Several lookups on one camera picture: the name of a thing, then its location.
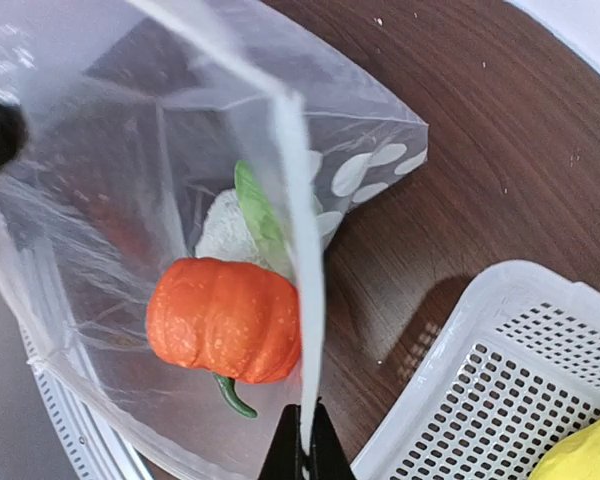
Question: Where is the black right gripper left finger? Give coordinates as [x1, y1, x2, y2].
[261, 404, 300, 480]

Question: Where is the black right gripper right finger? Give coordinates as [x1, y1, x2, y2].
[308, 401, 355, 480]

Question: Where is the orange toy pumpkin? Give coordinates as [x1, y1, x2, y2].
[146, 257, 301, 419]

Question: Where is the clear polka dot zip bag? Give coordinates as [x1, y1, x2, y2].
[0, 1, 428, 479]

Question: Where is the white toy cauliflower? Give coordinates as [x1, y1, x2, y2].
[194, 161, 295, 282]

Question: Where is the yellow toy lemon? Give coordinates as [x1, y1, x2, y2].
[529, 419, 600, 480]

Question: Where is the white perforated plastic basket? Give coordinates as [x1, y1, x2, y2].
[352, 260, 600, 479]

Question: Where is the front aluminium rail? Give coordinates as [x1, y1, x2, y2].
[0, 323, 152, 479]

